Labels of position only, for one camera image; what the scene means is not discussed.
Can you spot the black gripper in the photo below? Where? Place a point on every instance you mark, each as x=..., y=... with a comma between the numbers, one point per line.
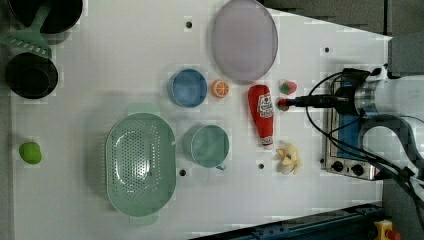
x=342, y=100

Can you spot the red plush ketchup bottle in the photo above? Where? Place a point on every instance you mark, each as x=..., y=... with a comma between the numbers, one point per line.
x=261, y=108

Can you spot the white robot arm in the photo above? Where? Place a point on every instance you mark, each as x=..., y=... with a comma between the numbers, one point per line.
x=374, y=99

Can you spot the green plastic strainer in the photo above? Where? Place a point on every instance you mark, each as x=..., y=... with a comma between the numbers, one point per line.
x=140, y=164

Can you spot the pink plush strawberry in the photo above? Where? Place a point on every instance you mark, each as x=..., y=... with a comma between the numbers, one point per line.
x=288, y=87

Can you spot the red plush strawberry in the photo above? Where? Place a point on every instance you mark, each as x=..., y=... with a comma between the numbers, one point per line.
x=283, y=105

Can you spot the plush peeled banana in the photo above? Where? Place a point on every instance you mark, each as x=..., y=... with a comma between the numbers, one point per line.
x=290, y=162

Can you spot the silver black toaster oven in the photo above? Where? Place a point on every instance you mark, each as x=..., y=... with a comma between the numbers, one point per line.
x=343, y=157

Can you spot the grey round plate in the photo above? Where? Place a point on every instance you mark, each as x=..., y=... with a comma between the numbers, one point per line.
x=244, y=40

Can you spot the orange slice toy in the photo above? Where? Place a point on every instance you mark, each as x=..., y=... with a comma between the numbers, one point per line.
x=219, y=88

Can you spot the green mug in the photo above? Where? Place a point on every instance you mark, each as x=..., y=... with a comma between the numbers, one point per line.
x=207, y=146

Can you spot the blue bowl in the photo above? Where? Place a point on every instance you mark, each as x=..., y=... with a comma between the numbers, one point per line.
x=187, y=88

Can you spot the yellow red emergency button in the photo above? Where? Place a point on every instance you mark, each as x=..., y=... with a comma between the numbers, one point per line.
x=385, y=231

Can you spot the black cup with spatula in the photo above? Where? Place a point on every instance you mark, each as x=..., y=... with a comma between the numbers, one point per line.
x=63, y=14

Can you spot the green plush lime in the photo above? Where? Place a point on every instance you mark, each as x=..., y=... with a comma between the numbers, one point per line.
x=30, y=153

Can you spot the green slotted spatula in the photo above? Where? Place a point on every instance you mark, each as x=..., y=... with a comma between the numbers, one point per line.
x=30, y=39

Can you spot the blue metal frame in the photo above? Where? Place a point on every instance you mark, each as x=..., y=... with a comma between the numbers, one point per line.
x=353, y=223

